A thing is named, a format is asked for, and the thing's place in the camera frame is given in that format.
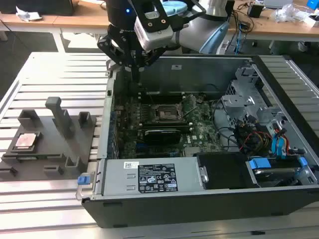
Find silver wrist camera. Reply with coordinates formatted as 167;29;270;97
134;0;174;51

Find wooden desk white frame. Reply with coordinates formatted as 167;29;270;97
0;9;110;53
224;0;319;50

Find large black case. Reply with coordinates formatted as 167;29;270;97
0;0;75;16

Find clear plastic bags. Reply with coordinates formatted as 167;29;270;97
270;2;312;24

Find silver hard disk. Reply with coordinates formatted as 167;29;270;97
253;167;300;187

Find silver square CPU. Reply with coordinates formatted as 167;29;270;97
14;133;38;150

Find grey parts rack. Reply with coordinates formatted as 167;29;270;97
0;96;98;182

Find silver metal drive cage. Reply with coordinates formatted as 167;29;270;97
220;66;286;131

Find flat grey device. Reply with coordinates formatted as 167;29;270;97
263;0;294;9

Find yellow power wire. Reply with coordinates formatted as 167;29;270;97
259;134;271;150

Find small black box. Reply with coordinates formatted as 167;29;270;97
246;2;264;18

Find grey-green cabinet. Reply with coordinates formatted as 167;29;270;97
269;40;294;56

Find silver chipset heat sink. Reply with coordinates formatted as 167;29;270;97
185;146;200;157

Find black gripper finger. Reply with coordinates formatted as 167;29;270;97
97;34;137;83
136;46;166;83

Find silver power supply with label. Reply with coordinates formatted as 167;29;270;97
101;158;204;197

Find blue flat wire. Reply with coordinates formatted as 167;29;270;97
271;135;280;158
277;128;288;160

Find green RAM stick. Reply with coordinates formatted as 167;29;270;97
16;154;63;160

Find black open PC case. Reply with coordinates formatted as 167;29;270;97
76;53;319;230

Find black-latched RAM slot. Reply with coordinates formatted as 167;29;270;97
140;120;191;124
138;93;185;98
139;98;186;103
139;125;192;129

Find blue disk carrier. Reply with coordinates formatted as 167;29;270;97
249;156;309;172

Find black graphics card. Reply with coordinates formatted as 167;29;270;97
144;128;182;145

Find white cardboard box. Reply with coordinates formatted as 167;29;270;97
307;13;319;28

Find hanging blue cable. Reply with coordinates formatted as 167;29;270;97
234;21;244;54

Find crumpled white paper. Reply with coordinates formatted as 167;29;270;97
15;5;43;22

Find green motherboard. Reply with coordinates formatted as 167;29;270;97
113;92;226;160

